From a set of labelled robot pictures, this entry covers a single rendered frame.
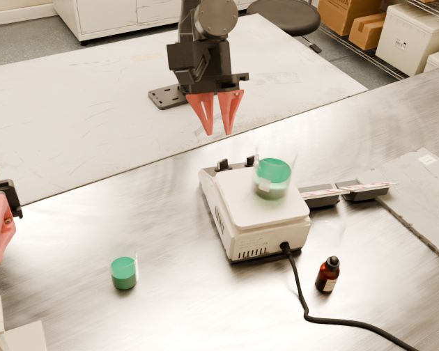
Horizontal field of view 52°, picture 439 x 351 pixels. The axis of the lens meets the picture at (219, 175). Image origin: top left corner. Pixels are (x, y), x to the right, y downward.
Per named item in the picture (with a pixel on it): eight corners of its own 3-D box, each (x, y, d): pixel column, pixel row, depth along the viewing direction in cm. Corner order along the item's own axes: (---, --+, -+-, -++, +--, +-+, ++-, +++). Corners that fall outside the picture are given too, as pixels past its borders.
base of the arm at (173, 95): (239, 59, 102) (223, 46, 106) (159, 79, 93) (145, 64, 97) (236, 89, 107) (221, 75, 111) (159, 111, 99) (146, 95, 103)
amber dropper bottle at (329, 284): (310, 285, 68) (320, 257, 64) (320, 273, 70) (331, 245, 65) (327, 297, 67) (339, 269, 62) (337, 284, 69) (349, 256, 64)
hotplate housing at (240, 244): (196, 179, 84) (198, 146, 78) (263, 169, 87) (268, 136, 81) (232, 278, 68) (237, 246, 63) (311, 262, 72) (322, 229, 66)
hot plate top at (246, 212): (213, 175, 73) (213, 171, 73) (281, 165, 76) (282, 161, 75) (235, 231, 65) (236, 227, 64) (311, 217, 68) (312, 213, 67)
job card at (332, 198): (285, 191, 83) (289, 174, 80) (329, 184, 85) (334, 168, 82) (297, 215, 79) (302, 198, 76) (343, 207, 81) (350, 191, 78)
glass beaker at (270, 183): (295, 203, 69) (306, 161, 63) (255, 209, 68) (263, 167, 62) (279, 172, 74) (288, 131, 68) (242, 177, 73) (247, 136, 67)
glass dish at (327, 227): (318, 214, 79) (321, 206, 78) (348, 229, 77) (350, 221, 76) (304, 233, 76) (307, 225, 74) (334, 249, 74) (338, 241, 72)
